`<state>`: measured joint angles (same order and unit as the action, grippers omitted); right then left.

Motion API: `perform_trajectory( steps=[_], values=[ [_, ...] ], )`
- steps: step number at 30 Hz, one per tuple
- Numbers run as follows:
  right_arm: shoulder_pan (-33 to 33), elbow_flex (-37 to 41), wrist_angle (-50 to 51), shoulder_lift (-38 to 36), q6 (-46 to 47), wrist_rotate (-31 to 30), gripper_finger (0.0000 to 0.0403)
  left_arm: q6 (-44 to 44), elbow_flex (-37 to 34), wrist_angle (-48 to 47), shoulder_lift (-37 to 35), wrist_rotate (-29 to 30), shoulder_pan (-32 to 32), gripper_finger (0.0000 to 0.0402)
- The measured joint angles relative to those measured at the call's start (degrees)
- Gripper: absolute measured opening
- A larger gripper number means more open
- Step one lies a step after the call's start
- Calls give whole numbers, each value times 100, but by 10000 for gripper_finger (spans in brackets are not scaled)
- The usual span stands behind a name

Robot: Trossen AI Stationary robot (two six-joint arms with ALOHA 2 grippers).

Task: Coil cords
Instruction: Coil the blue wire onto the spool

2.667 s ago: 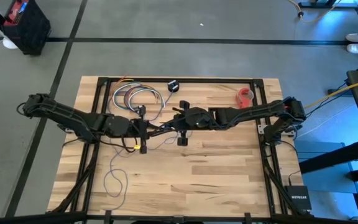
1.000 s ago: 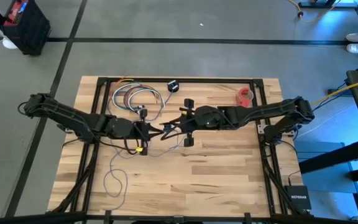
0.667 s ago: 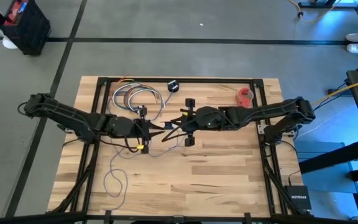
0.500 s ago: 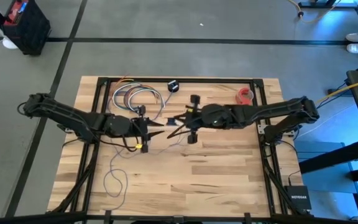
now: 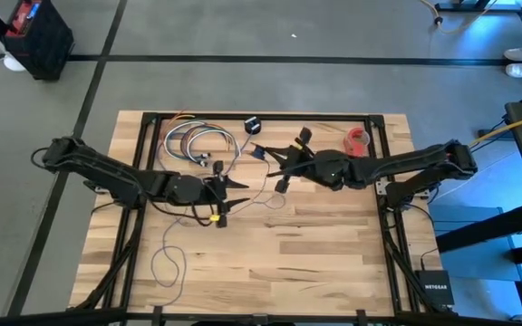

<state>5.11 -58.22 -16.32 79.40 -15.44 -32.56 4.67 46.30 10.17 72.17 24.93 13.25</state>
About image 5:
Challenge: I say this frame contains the long blue cord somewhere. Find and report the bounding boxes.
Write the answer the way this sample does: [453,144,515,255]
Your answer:
[150,151,286,308]

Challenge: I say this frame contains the black case red top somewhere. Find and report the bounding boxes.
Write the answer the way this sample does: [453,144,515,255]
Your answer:
[1,0,74,82]

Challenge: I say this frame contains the black aluminium table frame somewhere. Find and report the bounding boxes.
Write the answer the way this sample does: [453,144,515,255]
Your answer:
[65,110,459,318]

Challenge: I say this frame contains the thin orange wire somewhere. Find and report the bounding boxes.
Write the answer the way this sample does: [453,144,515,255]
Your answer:
[158,110,198,150]

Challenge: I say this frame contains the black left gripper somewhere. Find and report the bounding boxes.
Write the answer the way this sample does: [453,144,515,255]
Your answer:
[200,160,251,229]

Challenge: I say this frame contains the yellow hanging cable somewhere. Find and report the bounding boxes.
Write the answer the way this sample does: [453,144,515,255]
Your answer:
[469,110,522,149]

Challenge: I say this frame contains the dark purple cable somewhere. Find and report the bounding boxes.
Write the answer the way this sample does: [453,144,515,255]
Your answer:
[179,124,239,176]

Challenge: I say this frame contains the yellow extension cord black plug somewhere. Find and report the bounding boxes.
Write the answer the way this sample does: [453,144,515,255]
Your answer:
[418,0,498,35]

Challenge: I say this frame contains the white coiled cable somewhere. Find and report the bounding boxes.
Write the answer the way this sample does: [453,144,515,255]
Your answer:
[162,120,212,162]

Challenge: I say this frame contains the black rig crossbeam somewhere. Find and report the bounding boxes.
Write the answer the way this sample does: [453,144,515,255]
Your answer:
[0,307,522,326]

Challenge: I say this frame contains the light blue cable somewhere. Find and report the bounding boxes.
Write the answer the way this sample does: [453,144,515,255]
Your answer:
[222,130,256,176]

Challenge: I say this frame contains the black desk leg stand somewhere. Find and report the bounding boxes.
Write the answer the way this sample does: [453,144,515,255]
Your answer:
[433,0,522,15]

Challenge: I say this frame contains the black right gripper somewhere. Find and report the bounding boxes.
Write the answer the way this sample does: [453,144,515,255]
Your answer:
[265,127,321,195]

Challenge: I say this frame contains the red plastic spool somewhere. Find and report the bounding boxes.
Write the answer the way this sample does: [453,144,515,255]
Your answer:
[343,127,372,158]

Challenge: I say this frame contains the black spool white labels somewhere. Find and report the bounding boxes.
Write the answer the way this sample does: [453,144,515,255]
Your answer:
[243,116,262,136]

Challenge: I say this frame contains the black Netgear switch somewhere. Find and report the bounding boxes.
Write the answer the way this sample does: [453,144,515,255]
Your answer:
[413,269,455,307]

